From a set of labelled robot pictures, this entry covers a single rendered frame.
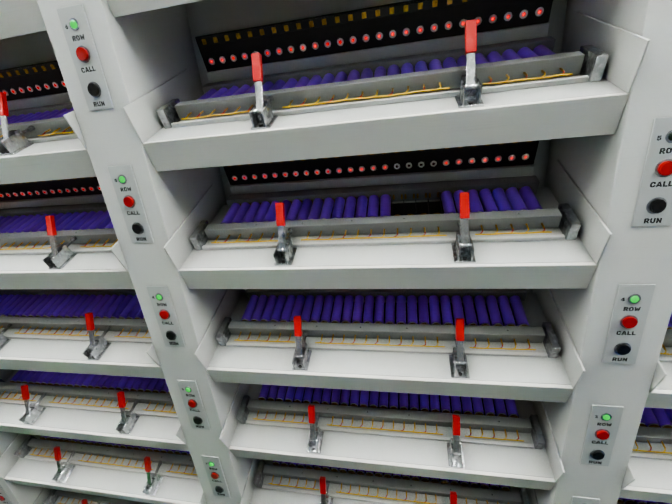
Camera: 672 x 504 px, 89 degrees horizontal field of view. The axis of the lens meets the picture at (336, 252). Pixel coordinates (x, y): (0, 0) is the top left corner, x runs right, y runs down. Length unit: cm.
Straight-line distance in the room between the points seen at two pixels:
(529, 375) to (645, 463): 28
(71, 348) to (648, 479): 109
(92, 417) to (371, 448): 65
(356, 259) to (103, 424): 73
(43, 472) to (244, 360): 77
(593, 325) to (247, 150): 53
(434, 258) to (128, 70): 50
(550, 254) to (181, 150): 53
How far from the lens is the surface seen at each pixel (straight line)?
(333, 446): 77
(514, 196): 61
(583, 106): 50
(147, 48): 65
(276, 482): 98
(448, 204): 58
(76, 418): 108
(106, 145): 62
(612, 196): 52
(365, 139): 46
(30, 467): 137
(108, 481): 119
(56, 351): 95
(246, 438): 83
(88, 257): 78
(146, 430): 95
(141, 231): 62
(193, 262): 62
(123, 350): 84
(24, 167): 75
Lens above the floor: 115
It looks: 21 degrees down
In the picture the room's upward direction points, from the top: 6 degrees counter-clockwise
